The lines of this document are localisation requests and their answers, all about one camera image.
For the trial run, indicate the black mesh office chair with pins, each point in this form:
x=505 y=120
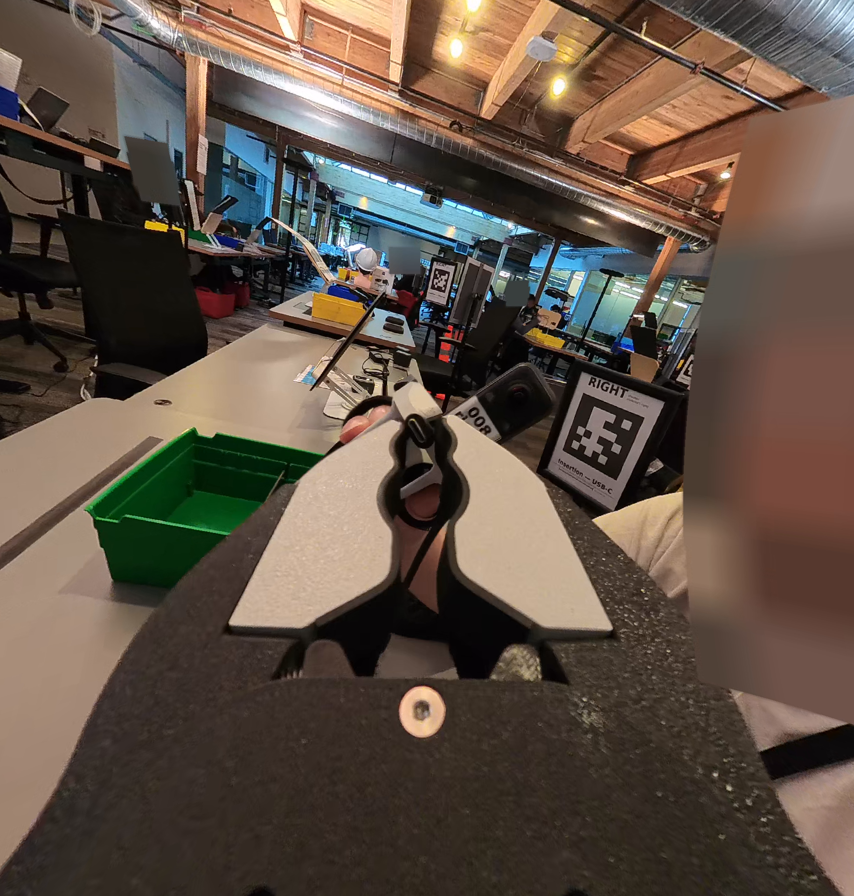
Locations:
x=136 y=301

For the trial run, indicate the green plastic bin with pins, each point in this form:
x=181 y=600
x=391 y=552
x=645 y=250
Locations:
x=189 y=504

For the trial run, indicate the red plastic bin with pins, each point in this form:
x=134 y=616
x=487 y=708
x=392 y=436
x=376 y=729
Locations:
x=215 y=302

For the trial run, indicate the person's right forearm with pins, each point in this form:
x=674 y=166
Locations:
x=643 y=539

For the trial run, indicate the ceiling projector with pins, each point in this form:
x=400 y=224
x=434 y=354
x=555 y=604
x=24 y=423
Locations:
x=432 y=196

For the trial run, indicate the black swivel office chair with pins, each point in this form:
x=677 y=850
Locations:
x=7 y=266

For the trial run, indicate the wooden standing desk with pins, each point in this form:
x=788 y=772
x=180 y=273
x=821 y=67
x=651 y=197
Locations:
x=49 y=143

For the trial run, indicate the person's white shirt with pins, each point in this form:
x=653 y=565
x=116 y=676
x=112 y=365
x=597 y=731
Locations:
x=818 y=826

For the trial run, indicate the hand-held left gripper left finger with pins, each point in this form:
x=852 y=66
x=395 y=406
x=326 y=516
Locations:
x=315 y=546

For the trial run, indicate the standing tag sign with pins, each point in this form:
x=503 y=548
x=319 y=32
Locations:
x=442 y=280

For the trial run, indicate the silver ribbed air duct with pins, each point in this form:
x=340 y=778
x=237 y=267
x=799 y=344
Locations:
x=399 y=126

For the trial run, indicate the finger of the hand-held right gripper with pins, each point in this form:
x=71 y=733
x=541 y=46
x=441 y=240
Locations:
x=414 y=399
x=421 y=473

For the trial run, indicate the black tablet on clear stand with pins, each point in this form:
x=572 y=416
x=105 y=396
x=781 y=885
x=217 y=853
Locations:
x=350 y=343

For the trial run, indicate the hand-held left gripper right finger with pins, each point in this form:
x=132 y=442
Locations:
x=525 y=560

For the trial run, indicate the yellow plastic bin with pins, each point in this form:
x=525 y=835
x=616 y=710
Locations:
x=337 y=308

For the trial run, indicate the person's right hand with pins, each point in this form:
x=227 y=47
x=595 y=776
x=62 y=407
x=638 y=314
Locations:
x=364 y=424

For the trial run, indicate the black framed tag sign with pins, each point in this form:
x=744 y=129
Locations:
x=608 y=434

